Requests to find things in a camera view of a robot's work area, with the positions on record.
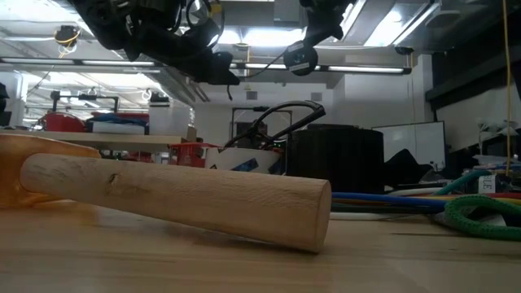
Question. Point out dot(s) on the white board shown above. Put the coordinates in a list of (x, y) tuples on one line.
[(423, 142)]

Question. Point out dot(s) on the white BLUE label tag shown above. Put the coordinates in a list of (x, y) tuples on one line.
[(487, 184)]

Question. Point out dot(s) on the black ceiling camera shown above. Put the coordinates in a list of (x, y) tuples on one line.
[(404, 50)]

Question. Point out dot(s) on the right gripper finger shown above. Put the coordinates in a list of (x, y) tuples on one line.
[(325, 28)]

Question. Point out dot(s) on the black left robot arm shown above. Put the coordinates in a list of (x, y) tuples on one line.
[(122, 20)]

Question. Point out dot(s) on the red container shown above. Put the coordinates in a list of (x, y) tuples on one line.
[(61, 123)]

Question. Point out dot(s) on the long ceiling light bar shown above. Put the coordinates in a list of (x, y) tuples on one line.
[(374, 70)]

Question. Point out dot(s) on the silver ventilation duct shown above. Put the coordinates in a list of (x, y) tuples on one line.
[(179, 87)]

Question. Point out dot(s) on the black plastic spool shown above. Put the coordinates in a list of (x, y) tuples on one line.
[(300, 59)]

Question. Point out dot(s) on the white flat box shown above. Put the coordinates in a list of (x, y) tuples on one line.
[(118, 128)]

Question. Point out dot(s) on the white desk lamp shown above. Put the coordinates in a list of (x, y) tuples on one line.
[(506, 131)]

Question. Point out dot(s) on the blue cloth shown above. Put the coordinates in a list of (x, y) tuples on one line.
[(118, 119)]

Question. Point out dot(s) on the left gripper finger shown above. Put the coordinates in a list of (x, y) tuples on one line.
[(217, 69)]

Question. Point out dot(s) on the gray duct tape roll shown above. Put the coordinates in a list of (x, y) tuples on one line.
[(334, 163)]

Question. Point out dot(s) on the person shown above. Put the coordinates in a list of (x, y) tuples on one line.
[(260, 130)]

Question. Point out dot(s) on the black rectangular frame stand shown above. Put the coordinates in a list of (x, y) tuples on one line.
[(244, 108)]

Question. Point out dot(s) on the white jug black cap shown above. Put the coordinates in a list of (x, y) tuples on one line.
[(169, 120)]

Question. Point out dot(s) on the gray label card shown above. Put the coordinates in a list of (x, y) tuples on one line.
[(494, 219)]

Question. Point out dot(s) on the wooden workbench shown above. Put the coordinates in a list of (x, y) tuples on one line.
[(134, 142)]

